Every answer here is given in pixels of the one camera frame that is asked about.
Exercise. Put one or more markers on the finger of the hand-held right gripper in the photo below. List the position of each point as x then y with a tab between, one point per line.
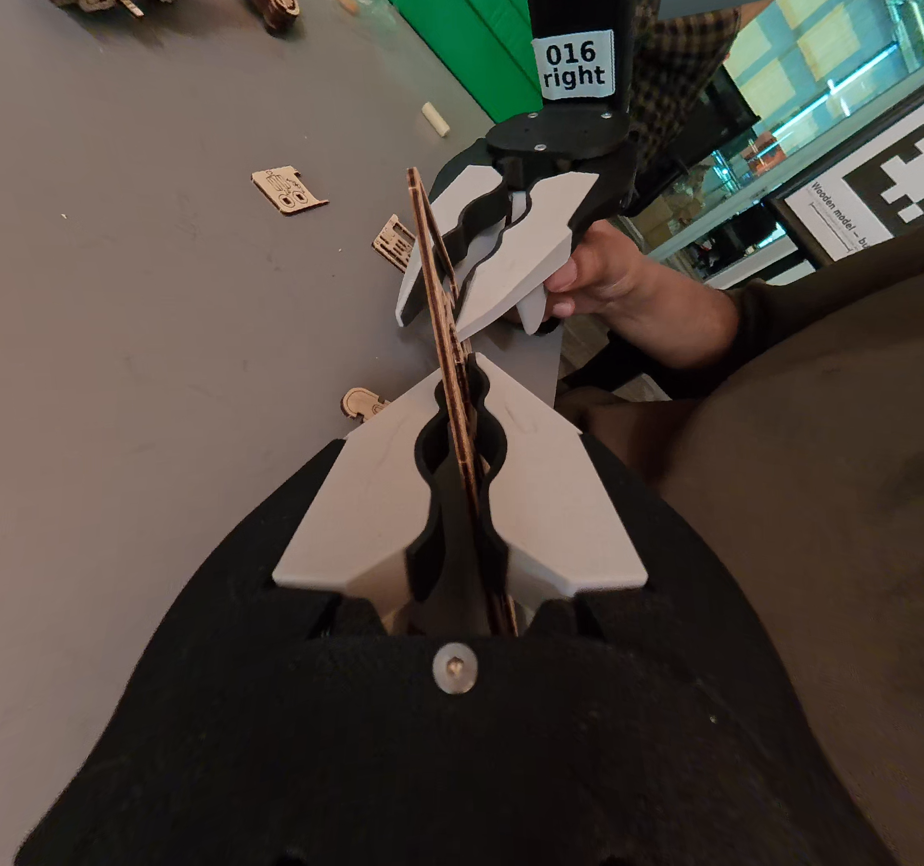
541	245
462	191

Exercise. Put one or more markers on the wooden puzzle parts sheet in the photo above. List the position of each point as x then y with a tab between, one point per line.
453	404

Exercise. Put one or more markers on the small slotted wooden piece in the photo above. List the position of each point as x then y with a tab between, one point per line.
393	243

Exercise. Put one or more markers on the framed black-white marker poster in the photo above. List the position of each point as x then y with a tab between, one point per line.
859	194

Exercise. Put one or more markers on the small white stick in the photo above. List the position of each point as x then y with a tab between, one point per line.
436	119

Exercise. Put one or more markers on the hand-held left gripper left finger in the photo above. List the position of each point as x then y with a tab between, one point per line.
354	512

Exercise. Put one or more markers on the person's right hand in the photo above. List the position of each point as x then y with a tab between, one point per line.
628	281

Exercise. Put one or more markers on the small wooden piece round holes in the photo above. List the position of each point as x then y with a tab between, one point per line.
289	191

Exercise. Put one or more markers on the grey desk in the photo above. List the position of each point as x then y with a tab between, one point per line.
144	375

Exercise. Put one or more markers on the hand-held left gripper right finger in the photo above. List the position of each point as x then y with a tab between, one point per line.
563	512

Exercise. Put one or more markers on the green plastic bin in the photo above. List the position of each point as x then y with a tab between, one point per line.
447	21

